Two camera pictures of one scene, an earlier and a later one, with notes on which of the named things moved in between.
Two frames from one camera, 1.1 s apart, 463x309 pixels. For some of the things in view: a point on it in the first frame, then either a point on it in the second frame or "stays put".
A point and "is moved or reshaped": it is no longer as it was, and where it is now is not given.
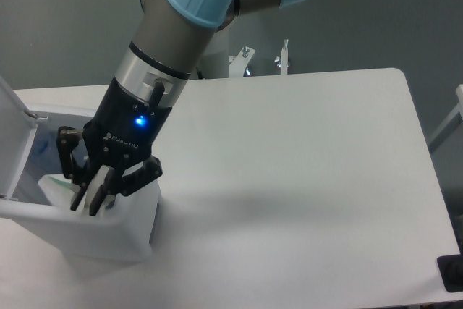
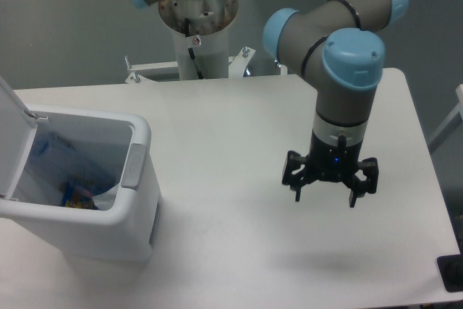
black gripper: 119,135 to 333,163
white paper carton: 61,189 is moved or reshaped
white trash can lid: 18,129 stays put
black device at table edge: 451,268 stays put
